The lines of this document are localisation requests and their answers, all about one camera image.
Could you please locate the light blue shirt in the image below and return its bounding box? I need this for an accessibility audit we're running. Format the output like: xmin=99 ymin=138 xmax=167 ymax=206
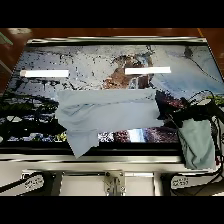
xmin=54 ymin=88 xmax=165 ymax=160

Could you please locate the grey-green garment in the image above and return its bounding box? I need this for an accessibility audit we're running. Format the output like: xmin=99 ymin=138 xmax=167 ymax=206
xmin=176 ymin=118 xmax=218 ymax=171

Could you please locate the silver frame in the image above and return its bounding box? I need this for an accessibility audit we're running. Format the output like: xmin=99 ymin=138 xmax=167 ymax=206
xmin=0 ymin=35 xmax=224 ymax=197

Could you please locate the black cable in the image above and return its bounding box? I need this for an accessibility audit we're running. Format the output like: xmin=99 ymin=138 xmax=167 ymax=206
xmin=181 ymin=88 xmax=216 ymax=108

